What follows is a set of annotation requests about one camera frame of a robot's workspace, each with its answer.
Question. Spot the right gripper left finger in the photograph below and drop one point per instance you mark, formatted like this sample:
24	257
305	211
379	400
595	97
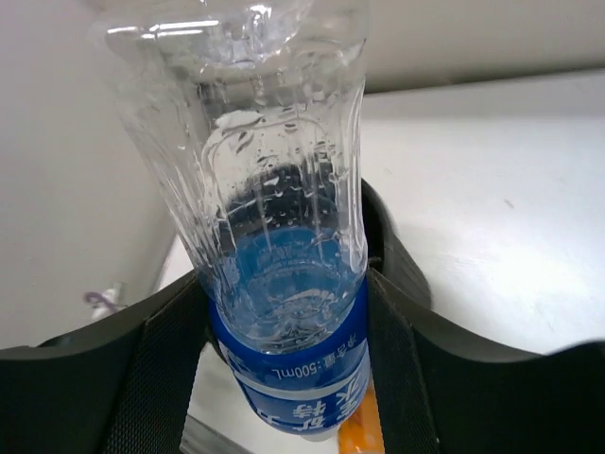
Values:
120	385

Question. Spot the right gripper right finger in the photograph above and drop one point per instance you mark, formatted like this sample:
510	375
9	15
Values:
433	401

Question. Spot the clear bottle blue label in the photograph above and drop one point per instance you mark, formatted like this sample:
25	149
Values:
247	114

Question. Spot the orange plastic bottle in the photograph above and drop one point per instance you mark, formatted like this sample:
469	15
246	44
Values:
362	432

